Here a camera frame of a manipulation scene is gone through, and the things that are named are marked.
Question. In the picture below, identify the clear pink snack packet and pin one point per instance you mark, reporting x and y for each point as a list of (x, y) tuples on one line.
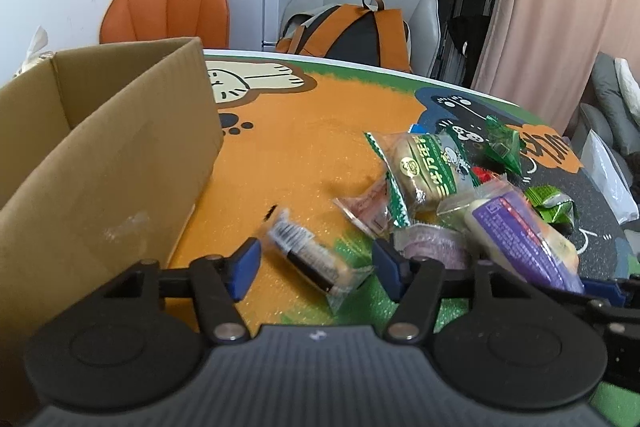
[(370, 209)]

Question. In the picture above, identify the grey sofa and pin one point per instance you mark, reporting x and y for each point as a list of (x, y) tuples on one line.
[(607, 107)]

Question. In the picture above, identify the red snack packet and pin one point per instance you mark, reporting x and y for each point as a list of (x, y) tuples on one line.
[(487, 175)]

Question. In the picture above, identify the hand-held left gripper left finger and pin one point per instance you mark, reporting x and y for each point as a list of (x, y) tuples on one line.
[(244, 269)]

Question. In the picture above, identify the purple bread packet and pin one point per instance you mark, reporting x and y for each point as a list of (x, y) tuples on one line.
[(520, 234)]

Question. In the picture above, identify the white crumpled bag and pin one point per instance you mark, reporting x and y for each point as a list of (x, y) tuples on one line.
[(35, 52)]

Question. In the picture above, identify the green triangular candy packet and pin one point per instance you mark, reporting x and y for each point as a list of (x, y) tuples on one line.
[(505, 144)]

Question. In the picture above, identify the black garment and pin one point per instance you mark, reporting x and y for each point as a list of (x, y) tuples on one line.
[(467, 34)]

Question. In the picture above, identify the orange chair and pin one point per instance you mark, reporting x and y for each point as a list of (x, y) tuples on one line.
[(165, 9)]

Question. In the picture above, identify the small green snack packet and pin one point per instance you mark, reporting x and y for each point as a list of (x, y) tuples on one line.
[(552, 204)]

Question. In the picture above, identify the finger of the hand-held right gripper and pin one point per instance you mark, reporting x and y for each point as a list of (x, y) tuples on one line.
[(612, 288)]

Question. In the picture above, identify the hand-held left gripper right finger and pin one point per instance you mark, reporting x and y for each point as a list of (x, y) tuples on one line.
[(387, 268)]

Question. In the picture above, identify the orange and black backpack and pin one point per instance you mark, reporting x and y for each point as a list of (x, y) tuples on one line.
[(360, 37)]

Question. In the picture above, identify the blue snack packet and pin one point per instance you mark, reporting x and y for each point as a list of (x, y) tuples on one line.
[(414, 128)]

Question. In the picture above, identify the white plastic bag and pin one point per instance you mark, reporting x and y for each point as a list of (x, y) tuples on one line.
[(607, 177)]

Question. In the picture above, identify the grey chair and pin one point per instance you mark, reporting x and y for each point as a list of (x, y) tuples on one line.
[(415, 7)]

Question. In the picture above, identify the green bun packet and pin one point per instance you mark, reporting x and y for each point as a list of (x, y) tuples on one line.
[(425, 172)]

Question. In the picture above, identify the brown cardboard box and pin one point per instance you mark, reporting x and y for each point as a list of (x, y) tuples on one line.
[(100, 167)]

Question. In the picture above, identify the white pillow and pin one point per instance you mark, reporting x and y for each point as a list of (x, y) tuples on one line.
[(629, 87)]

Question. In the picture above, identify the pink curtain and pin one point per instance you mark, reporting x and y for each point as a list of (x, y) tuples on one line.
[(565, 7)]

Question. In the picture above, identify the printed cartoon table mat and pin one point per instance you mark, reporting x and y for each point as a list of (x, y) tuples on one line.
[(310, 142)]

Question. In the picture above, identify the dark chocolate snack packet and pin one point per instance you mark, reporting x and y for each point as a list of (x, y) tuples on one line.
[(312, 259)]

